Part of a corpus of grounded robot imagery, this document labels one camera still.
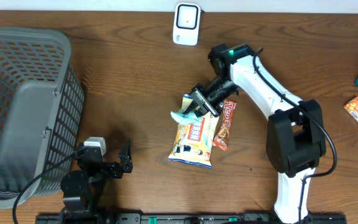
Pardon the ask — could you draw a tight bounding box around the teal wet wipes pack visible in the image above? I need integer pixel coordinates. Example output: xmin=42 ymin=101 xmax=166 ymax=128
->
xmin=170 ymin=109 xmax=203 ymax=125

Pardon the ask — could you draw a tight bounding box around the large yellow snack bag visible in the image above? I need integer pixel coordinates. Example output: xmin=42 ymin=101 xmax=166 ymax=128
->
xmin=167 ymin=93 xmax=222 ymax=169

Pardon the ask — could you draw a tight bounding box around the orange brown candy bar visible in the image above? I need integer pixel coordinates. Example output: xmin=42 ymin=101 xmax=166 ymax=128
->
xmin=213 ymin=99 xmax=237 ymax=151

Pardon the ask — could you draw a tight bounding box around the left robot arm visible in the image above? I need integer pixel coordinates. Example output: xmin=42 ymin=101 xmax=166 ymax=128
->
xmin=59 ymin=137 xmax=133 ymax=224

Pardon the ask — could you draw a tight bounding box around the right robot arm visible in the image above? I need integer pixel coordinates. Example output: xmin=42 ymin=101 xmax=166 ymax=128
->
xmin=184 ymin=44 xmax=326 ymax=223

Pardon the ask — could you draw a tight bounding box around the white barcode scanner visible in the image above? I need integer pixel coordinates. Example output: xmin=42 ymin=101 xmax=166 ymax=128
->
xmin=173 ymin=2 xmax=201 ymax=46

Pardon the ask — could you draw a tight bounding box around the grey plastic shopping basket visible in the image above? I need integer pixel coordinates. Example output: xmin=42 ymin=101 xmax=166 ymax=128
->
xmin=0 ymin=27 xmax=85 ymax=209

